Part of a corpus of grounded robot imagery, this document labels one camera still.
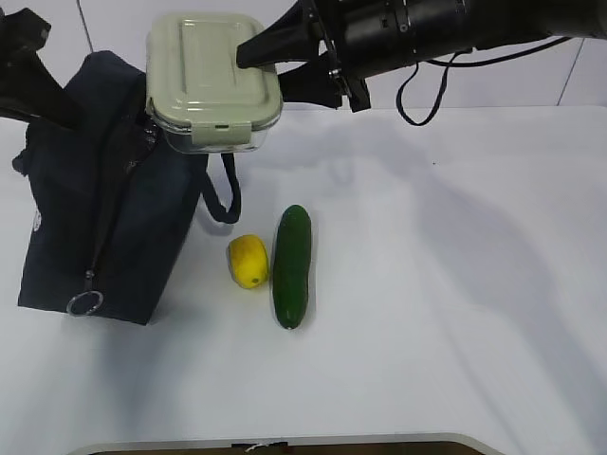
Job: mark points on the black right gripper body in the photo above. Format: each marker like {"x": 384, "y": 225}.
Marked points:
{"x": 334, "y": 74}

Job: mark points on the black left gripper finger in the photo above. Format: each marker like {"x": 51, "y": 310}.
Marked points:
{"x": 29, "y": 92}

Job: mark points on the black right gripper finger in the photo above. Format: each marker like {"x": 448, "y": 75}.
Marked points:
{"x": 289, "y": 39}
{"x": 311, "y": 83}

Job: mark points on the glass container green lid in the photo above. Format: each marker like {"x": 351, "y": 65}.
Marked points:
{"x": 197, "y": 94}

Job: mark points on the navy blue lunch bag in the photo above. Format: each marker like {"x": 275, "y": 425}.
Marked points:
{"x": 114, "y": 201}

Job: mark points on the green cucumber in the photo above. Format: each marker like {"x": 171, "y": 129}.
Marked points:
{"x": 291, "y": 265}

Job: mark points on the yellow lemon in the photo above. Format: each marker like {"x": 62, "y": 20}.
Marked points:
{"x": 248, "y": 261}

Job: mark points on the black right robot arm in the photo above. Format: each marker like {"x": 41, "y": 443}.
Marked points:
{"x": 396, "y": 34}

